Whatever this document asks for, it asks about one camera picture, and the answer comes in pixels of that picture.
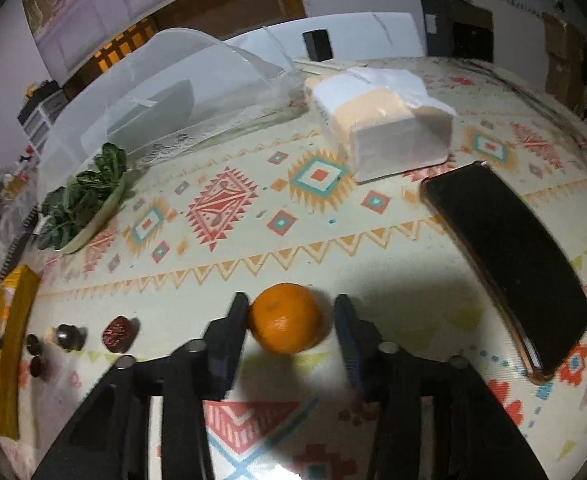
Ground dark brown box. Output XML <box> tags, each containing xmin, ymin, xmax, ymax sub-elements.
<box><xmin>451</xmin><ymin>5</ymin><xmax>494</xmax><ymax>63</ymax></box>

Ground small dark plum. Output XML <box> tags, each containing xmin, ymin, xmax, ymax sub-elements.
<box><xmin>56</xmin><ymin>324</ymin><xmax>84</xmax><ymax>350</ymax></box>

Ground cream oval plate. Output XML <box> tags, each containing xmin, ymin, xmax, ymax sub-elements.
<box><xmin>56</xmin><ymin>175</ymin><xmax>129</xmax><ymax>255</ymax></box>

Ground orange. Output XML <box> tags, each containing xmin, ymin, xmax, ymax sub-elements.
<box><xmin>248</xmin><ymin>282</ymin><xmax>323</xmax><ymax>356</ymax></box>

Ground wrinkled red date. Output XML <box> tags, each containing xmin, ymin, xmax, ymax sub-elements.
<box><xmin>102</xmin><ymin>315</ymin><xmax>136</xmax><ymax>352</ymax></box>

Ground cardboard boxes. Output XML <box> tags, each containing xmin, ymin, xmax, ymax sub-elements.
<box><xmin>543</xmin><ymin>12</ymin><xmax>587</xmax><ymax>111</ymax></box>

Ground yellow box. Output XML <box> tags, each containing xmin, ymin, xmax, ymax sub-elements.
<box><xmin>0</xmin><ymin>265</ymin><xmax>41</xmax><ymax>441</ymax></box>

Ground tissue pack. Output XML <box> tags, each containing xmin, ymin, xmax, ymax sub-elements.
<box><xmin>304</xmin><ymin>66</ymin><xmax>457</xmax><ymax>183</ymax></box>

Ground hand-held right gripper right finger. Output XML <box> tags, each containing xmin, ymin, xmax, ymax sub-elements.
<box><xmin>333</xmin><ymin>295</ymin><xmax>549</xmax><ymax>480</ymax></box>

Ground black smartphone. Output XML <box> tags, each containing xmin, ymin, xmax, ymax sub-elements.
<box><xmin>420</xmin><ymin>161</ymin><xmax>587</xmax><ymax>380</ymax></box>

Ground white mesh food cover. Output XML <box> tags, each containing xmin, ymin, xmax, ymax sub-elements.
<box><xmin>38</xmin><ymin>27</ymin><xmax>297</xmax><ymax>196</ymax></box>

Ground black cable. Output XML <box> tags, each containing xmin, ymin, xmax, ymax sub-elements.
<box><xmin>468</xmin><ymin>60</ymin><xmax>587</xmax><ymax>181</ymax></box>

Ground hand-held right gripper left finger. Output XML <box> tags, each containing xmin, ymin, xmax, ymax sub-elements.
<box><xmin>32</xmin><ymin>291</ymin><xmax>250</xmax><ymax>480</ymax></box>

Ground small black box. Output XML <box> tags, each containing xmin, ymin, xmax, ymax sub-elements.
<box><xmin>302</xmin><ymin>29</ymin><xmax>333</xmax><ymax>62</ymax></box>

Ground plastic drawer unit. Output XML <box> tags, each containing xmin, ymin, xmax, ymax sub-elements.
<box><xmin>18</xmin><ymin>92</ymin><xmax>66</xmax><ymax>156</ymax></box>

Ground green spinach leaves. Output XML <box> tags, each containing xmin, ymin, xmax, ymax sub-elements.
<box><xmin>38</xmin><ymin>142</ymin><xmax>128</xmax><ymax>251</ymax></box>

